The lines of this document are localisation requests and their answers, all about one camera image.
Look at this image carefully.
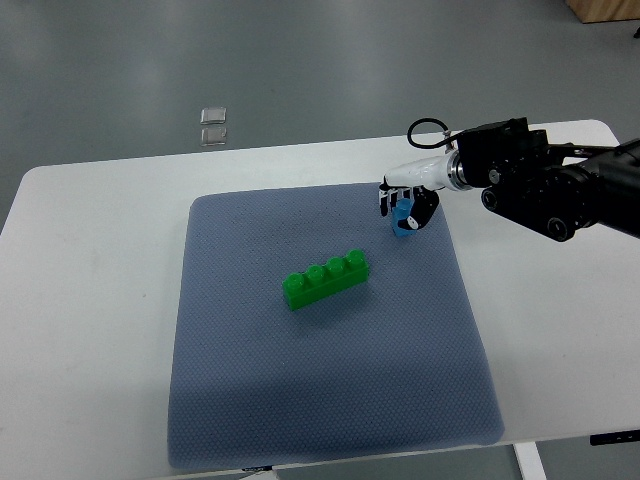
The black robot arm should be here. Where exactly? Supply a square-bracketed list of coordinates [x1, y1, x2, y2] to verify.
[438, 117, 639, 242]

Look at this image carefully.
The blue-grey mat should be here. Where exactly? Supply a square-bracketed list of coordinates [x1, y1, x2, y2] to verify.
[168, 184, 504, 470]

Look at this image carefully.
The black table control panel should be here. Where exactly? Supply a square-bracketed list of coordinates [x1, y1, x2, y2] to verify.
[589, 430, 640, 446]

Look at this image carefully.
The long green block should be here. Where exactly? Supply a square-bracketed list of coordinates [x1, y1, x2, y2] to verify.
[282, 249, 369, 311]

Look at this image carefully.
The white table leg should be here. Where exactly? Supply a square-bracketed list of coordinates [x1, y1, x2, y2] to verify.
[513, 442, 547, 480]

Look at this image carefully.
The wooden box corner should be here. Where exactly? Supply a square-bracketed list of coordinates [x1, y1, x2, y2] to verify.
[565, 0, 639, 24]

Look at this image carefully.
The small blue block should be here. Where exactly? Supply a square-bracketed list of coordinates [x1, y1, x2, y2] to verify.
[391, 198, 416, 238]

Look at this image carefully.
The upper floor socket plate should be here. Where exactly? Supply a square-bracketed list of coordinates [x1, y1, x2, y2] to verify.
[200, 106, 227, 125]

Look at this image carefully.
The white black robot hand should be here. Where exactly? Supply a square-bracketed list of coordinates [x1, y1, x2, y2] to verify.
[378, 155, 450, 232]

